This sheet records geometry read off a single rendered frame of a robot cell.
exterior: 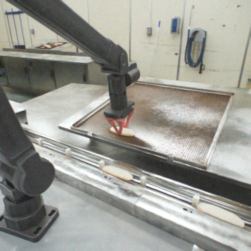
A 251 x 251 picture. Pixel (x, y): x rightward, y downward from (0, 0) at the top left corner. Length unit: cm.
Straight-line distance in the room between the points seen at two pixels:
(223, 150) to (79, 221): 45
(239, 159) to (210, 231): 25
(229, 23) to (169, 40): 105
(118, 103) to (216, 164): 34
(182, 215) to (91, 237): 20
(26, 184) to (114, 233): 21
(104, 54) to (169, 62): 387
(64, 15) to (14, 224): 44
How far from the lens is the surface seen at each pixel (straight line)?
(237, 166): 65
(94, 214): 56
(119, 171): 62
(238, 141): 74
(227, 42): 415
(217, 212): 54
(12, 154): 44
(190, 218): 51
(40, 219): 55
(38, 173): 47
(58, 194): 63
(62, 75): 373
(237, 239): 50
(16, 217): 53
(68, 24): 49
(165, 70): 446
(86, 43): 52
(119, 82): 64
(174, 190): 58
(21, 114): 100
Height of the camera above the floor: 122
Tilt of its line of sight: 24 degrees down
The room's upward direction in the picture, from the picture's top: straight up
